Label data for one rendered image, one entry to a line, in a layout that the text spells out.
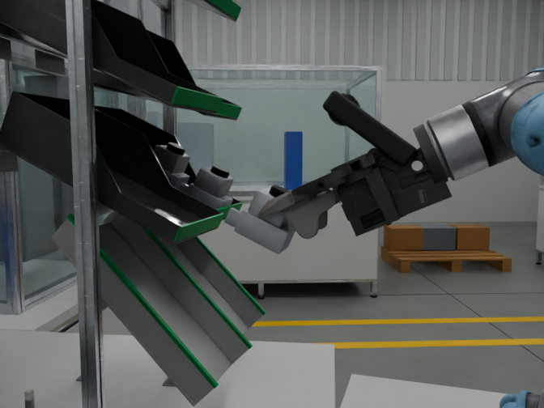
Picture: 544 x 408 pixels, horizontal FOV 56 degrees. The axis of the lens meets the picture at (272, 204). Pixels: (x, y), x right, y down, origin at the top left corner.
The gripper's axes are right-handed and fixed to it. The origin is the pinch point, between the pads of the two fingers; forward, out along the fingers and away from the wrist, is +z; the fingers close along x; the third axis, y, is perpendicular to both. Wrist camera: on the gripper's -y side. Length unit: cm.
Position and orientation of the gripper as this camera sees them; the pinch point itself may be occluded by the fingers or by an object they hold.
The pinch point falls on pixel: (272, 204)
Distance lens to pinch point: 62.9
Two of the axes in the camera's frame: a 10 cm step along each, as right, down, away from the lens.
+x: 2.8, -1.1, 9.5
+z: -8.7, 3.8, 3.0
